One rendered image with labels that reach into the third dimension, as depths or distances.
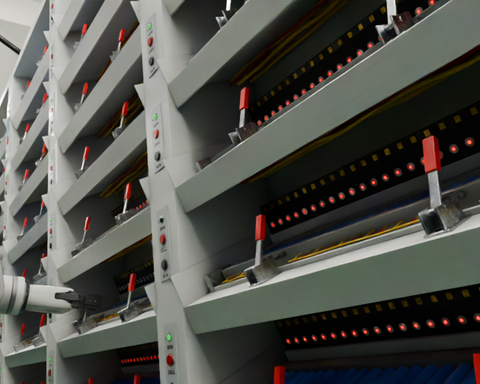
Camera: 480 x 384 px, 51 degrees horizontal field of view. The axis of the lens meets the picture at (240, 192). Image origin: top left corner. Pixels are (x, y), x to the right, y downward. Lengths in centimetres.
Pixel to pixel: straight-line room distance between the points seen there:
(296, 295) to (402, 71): 27
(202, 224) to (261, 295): 25
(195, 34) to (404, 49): 57
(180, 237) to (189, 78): 26
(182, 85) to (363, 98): 41
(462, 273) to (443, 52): 19
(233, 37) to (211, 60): 6
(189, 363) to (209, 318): 8
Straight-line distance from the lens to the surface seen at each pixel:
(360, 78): 54
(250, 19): 74
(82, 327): 126
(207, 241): 83
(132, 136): 105
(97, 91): 129
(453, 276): 46
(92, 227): 152
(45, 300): 121
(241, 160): 68
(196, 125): 90
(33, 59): 234
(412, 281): 48
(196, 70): 84
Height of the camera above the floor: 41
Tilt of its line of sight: 17 degrees up
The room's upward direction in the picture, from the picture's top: 6 degrees counter-clockwise
